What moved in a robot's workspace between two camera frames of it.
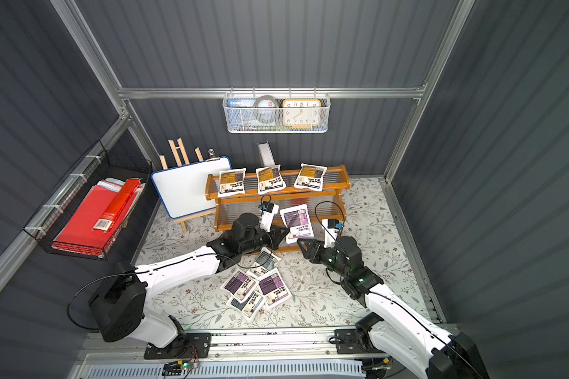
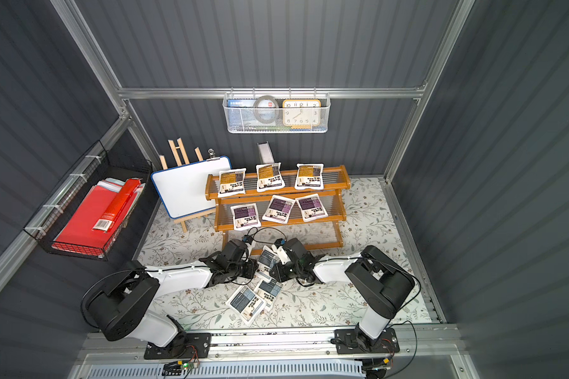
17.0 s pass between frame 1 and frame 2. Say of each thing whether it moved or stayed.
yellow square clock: stayed
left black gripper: moved
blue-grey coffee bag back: stayed
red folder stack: stayed
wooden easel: stayed
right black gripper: moved
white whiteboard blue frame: stayed
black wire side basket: stayed
